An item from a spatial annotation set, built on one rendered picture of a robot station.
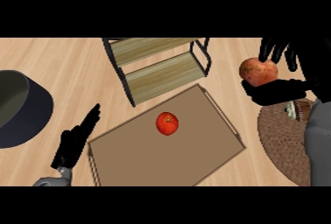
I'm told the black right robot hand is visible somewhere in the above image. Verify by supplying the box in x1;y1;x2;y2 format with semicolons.
241;37;331;107

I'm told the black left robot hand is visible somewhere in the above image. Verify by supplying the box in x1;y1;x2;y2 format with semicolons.
49;102;103;171

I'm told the orange-brown sweet potato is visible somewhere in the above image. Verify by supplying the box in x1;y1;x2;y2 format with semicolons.
238;57;281;88

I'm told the round brown woven placemat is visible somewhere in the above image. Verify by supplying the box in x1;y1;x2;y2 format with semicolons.
256;97;317;187

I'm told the black-framed wooden tiered shelf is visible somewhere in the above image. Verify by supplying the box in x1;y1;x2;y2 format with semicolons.
101;37;213;108

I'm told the brown cupcake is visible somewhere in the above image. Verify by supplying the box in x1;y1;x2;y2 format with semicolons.
284;100;314;123

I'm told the dark grey pot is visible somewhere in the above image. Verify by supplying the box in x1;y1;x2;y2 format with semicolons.
0;69;57;150

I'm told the brown wooden tray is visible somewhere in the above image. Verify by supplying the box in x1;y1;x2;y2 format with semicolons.
88;83;249;187

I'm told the red tomato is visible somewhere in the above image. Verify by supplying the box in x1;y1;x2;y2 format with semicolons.
156;111;181;137

